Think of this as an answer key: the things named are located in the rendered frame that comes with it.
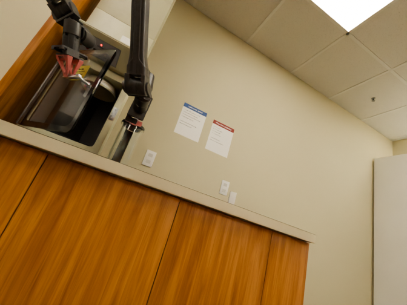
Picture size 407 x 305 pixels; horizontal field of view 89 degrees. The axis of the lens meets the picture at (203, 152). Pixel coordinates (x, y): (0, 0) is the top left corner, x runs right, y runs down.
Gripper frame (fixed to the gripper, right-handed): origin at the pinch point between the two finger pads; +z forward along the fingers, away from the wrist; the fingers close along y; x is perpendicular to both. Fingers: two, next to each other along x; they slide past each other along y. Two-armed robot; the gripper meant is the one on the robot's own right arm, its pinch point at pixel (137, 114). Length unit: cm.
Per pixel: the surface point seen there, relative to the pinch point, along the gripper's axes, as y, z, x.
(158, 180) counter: -27.2, -18.0, -15.9
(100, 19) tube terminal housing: 46, 12, 36
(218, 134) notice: 36, 55, -62
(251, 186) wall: 5, 55, -104
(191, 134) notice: 26, 55, -40
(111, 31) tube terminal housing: 42, 12, 29
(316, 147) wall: 72, 55, -175
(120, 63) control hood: 23.8, 6.9, 17.1
